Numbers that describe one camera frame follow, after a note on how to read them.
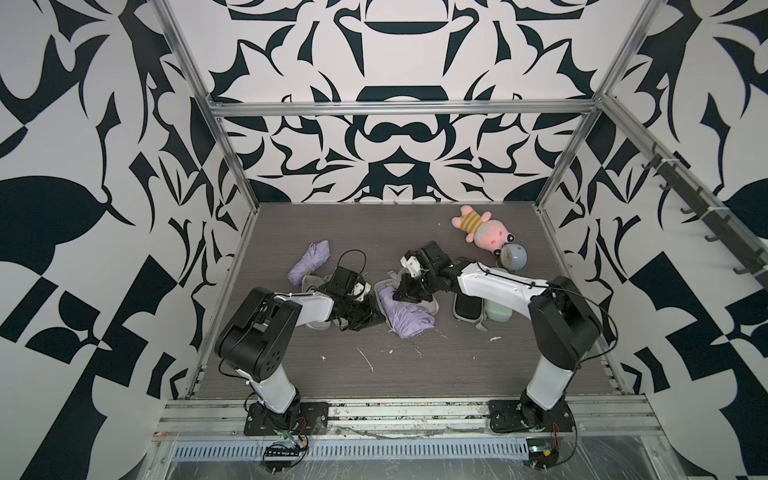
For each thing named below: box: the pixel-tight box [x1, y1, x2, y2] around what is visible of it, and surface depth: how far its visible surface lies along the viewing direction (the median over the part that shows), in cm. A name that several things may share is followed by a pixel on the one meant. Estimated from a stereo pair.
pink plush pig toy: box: [451, 205, 515, 256], surface depth 107 cm
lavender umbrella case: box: [376, 284, 435, 339], surface depth 87 cm
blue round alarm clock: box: [495, 243, 529, 274], surface depth 98 cm
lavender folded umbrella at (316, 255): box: [287, 239, 331, 286], surface depth 101 cm
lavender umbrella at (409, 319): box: [377, 285, 436, 339], surface depth 87 cm
